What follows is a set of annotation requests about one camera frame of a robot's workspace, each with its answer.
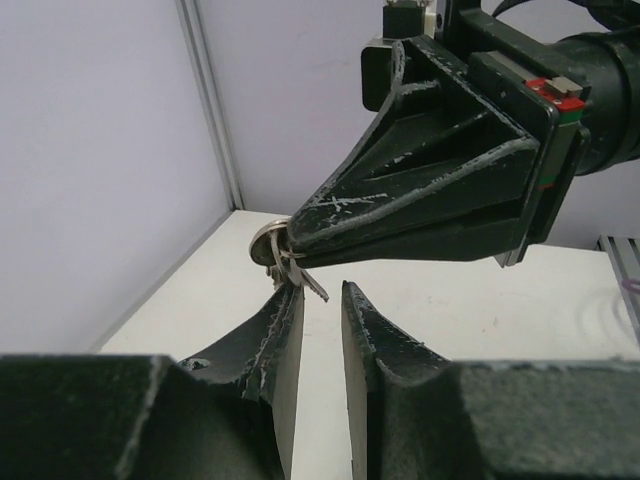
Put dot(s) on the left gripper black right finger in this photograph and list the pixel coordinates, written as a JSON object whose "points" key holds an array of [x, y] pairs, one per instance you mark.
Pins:
{"points": [[414, 414]]}

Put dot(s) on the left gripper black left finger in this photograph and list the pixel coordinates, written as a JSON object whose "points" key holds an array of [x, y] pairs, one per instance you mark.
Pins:
{"points": [[226, 412]]}

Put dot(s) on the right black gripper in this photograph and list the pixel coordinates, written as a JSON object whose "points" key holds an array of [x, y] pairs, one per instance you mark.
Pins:
{"points": [[470, 155]]}

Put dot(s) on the silver key set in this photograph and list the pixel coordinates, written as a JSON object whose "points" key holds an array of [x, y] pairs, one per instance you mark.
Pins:
{"points": [[270, 248]]}

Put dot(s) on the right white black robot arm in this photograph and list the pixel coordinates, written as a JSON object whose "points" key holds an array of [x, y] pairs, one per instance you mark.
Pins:
{"points": [[609, 61]]}

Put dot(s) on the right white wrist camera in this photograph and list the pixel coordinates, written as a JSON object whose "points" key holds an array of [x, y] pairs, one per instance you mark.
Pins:
{"points": [[401, 20]]}

